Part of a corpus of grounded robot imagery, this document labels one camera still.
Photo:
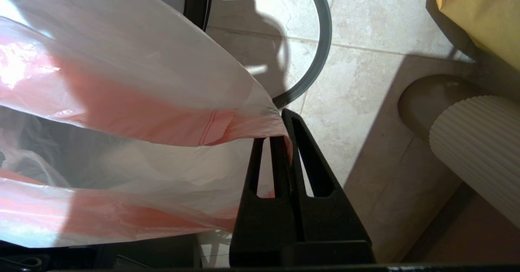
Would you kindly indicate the black round trash bin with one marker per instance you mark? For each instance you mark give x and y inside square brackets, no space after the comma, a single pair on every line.
[198,3]

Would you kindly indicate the beige ribbed cylinder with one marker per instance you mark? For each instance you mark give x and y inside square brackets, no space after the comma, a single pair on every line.
[479,150]

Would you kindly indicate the white red-printed bag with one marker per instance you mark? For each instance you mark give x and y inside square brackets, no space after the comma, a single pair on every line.
[142,81]

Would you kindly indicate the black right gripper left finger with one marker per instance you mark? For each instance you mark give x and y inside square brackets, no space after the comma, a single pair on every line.
[264,223]

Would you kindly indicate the yellow fabric bag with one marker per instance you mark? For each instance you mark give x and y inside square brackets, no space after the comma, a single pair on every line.
[487,16]

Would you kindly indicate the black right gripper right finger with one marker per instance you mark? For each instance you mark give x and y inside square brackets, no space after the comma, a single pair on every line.
[337,227]

